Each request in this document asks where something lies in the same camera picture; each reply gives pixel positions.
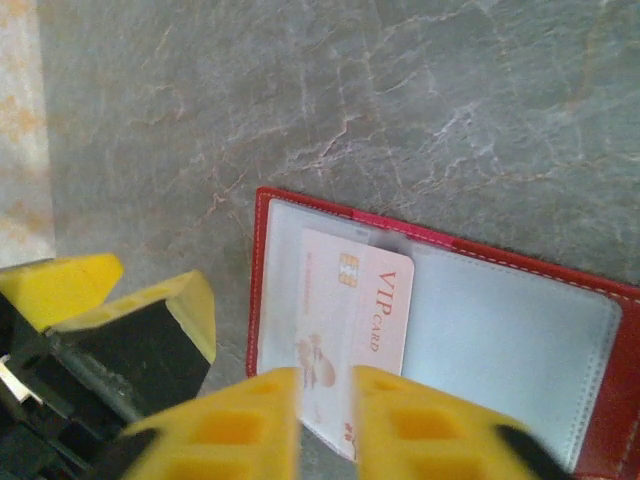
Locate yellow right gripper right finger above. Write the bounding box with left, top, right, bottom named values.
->
left=349, top=364, right=576, bottom=480

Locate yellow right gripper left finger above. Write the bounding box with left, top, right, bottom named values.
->
left=117, top=367, right=304, bottom=480

